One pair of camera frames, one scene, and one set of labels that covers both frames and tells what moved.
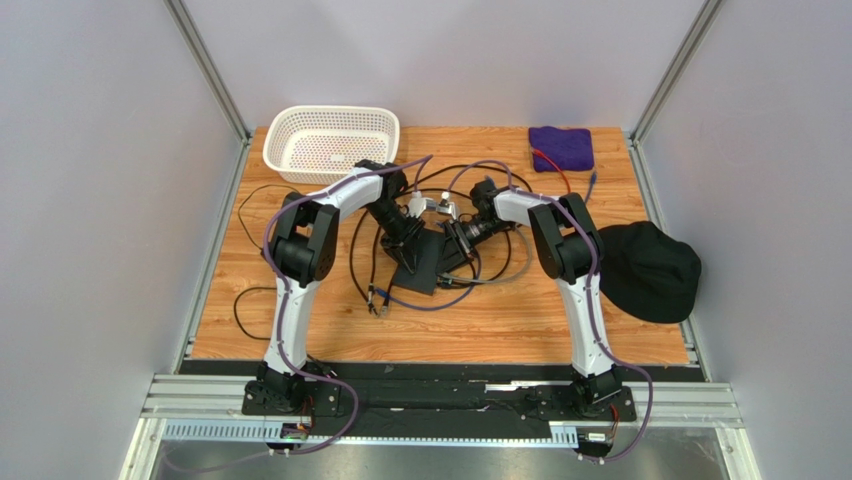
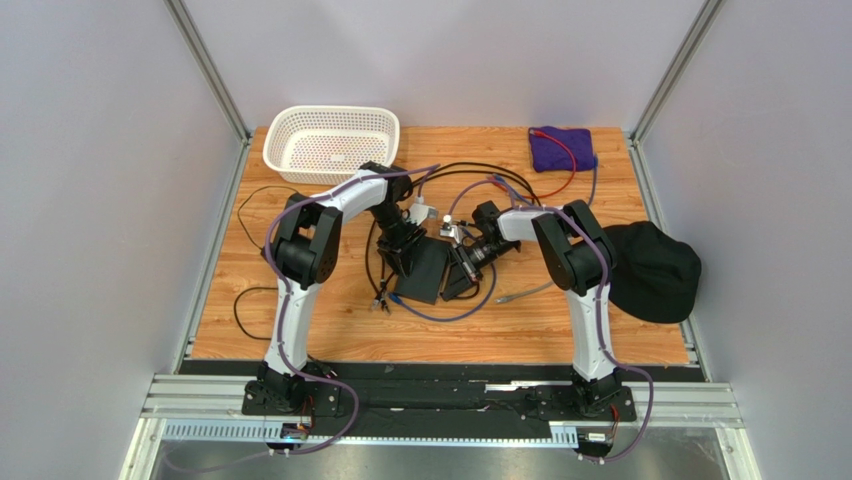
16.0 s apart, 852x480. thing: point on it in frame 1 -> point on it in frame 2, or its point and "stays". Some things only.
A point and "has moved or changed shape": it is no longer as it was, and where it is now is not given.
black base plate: [425, 401] stays
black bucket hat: [648, 273] stays
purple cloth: [570, 149] stays
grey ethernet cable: [501, 279] -> [511, 297]
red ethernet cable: [540, 153] has moved or changed shape
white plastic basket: [316, 144] stays
